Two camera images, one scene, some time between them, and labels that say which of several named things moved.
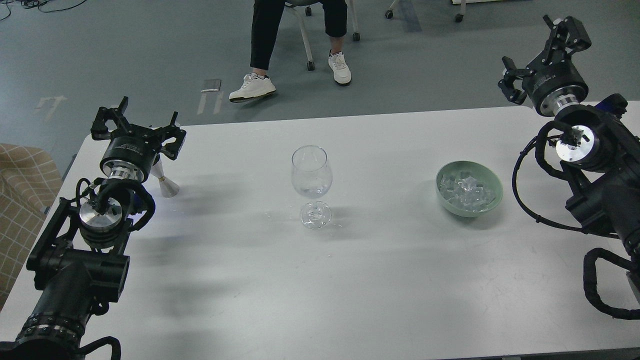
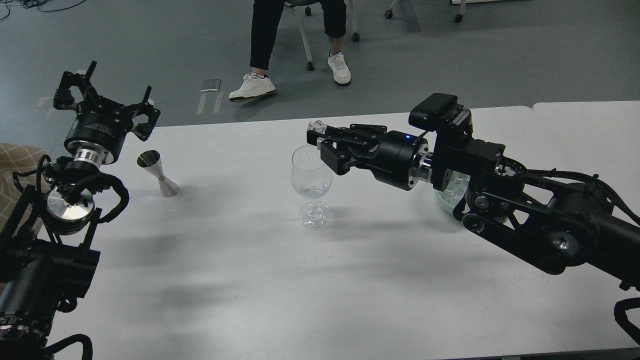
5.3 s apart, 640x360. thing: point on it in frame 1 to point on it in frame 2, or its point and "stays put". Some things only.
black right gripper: [551, 84] to [394, 159]
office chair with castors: [294, 4] stays put
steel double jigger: [169, 189] stays put
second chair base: [459, 18] stays put
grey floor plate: [211, 85] stays put
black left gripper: [131, 150] to [99, 129]
